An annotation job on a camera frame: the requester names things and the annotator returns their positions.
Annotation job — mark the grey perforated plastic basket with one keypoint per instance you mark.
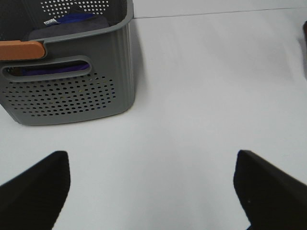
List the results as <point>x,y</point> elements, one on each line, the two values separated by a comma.
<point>106,87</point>

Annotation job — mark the brown folded towel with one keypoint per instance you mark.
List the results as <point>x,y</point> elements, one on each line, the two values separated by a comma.
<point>305,47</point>

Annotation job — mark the orange basket handle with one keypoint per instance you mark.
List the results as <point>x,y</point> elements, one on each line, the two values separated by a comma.
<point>21,50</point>

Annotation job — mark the dark grey cloth in basket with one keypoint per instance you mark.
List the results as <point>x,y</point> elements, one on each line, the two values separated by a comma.
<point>94,23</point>

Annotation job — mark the blue cloth in basket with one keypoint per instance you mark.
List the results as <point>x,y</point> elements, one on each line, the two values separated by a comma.
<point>59,68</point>

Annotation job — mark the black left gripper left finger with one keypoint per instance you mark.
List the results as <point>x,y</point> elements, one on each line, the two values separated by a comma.
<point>34,199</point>

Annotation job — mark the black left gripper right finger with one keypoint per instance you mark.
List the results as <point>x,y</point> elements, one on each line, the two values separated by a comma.
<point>270,198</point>

